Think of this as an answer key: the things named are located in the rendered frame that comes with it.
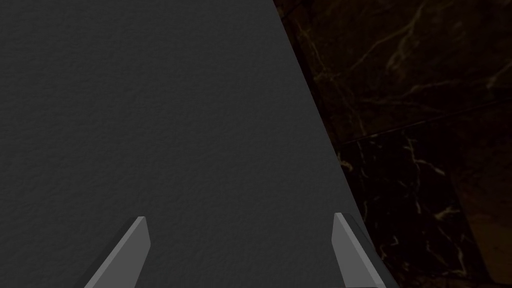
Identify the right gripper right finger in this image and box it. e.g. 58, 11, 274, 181
331, 212, 401, 288

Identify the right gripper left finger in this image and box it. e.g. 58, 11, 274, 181
71, 215, 152, 288

